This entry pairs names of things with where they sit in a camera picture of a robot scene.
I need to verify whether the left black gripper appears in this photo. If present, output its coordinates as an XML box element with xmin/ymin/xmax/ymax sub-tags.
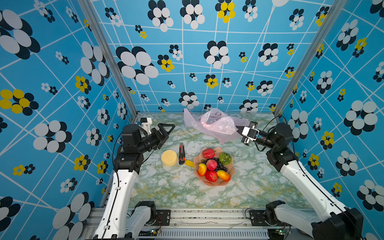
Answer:
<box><xmin>137</xmin><ymin>123</ymin><xmax>174</xmax><ymax>155</ymax></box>

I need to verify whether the pink plastic bag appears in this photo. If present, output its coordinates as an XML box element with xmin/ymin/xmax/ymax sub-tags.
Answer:
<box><xmin>184</xmin><ymin>109</ymin><xmax>250</xmax><ymax>144</ymax></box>

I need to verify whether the green kiwi half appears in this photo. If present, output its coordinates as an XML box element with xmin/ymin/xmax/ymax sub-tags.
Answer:
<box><xmin>219</xmin><ymin>152</ymin><xmax>233</xmax><ymax>165</ymax></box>

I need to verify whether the pink peach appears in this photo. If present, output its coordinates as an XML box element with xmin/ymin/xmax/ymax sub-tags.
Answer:
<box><xmin>206</xmin><ymin>159</ymin><xmax>217</xmax><ymax>171</ymax></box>

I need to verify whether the orange yellow mango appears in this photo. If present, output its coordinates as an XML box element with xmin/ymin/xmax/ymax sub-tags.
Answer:
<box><xmin>217</xmin><ymin>170</ymin><xmax>231</xmax><ymax>182</ymax></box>

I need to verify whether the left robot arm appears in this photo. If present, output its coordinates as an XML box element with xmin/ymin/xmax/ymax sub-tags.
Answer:
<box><xmin>93</xmin><ymin>123</ymin><xmax>175</xmax><ymax>240</ymax></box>

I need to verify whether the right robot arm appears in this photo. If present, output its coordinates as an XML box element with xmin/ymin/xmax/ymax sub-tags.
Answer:
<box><xmin>237</xmin><ymin>122</ymin><xmax>364</xmax><ymax>240</ymax></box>

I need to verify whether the yellow round sponge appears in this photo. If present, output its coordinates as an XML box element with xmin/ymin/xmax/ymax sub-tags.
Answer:
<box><xmin>161</xmin><ymin>150</ymin><xmax>178</xmax><ymax>167</ymax></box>

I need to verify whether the red strawberry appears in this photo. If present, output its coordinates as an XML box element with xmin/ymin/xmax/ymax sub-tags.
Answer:
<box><xmin>202</xmin><ymin>148</ymin><xmax>216</xmax><ymax>160</ymax></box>

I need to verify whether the dark purple grape bunch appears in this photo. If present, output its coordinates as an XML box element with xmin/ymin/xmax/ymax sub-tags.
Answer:
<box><xmin>214</xmin><ymin>158</ymin><xmax>228</xmax><ymax>172</ymax></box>

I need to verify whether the yellow flat piece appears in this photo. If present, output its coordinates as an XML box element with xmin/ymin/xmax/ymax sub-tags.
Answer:
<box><xmin>185</xmin><ymin>160</ymin><xmax>195</xmax><ymax>168</ymax></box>

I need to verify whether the red apple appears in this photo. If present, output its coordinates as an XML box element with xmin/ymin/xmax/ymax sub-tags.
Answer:
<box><xmin>205</xmin><ymin>171</ymin><xmax>219</xmax><ymax>183</ymax></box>

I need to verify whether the small yellow red mango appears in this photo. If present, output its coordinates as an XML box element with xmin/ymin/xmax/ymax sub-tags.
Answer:
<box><xmin>198</xmin><ymin>163</ymin><xmax>207</xmax><ymax>177</ymax></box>

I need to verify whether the left green circuit board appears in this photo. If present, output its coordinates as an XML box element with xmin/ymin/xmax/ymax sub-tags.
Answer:
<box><xmin>139</xmin><ymin>229</ymin><xmax>162</xmax><ymax>237</ymax></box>

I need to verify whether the green circuit board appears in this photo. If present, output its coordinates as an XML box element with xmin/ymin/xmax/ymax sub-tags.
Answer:
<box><xmin>268</xmin><ymin>229</ymin><xmax>285</xmax><ymax>240</ymax></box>
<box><xmin>139</xmin><ymin>229</ymin><xmax>162</xmax><ymax>237</ymax></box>

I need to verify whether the right green circuit board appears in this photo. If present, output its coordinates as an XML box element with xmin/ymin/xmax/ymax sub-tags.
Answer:
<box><xmin>268</xmin><ymin>229</ymin><xmax>285</xmax><ymax>240</ymax></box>

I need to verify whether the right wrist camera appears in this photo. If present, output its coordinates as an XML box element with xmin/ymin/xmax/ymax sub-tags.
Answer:
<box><xmin>241</xmin><ymin>122</ymin><xmax>260</xmax><ymax>146</ymax></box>

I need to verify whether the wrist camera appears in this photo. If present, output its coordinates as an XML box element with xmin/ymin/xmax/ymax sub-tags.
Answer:
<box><xmin>241</xmin><ymin>122</ymin><xmax>260</xmax><ymax>146</ymax></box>
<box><xmin>140</xmin><ymin>118</ymin><xmax>152</xmax><ymax>135</ymax></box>

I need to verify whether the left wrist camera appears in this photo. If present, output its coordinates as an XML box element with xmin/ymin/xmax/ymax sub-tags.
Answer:
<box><xmin>140</xmin><ymin>118</ymin><xmax>152</xmax><ymax>135</ymax></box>

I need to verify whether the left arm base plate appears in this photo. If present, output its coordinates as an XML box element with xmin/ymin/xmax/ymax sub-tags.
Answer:
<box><xmin>129</xmin><ymin>209</ymin><xmax>172</xmax><ymax>227</ymax></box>

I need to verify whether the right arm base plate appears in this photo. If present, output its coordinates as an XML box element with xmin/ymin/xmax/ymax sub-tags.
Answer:
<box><xmin>245</xmin><ymin>209</ymin><xmax>289</xmax><ymax>228</ymax></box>

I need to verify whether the aluminium front rail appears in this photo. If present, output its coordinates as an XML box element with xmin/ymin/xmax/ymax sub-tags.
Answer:
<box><xmin>80</xmin><ymin>207</ymin><xmax>343</xmax><ymax>240</ymax></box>

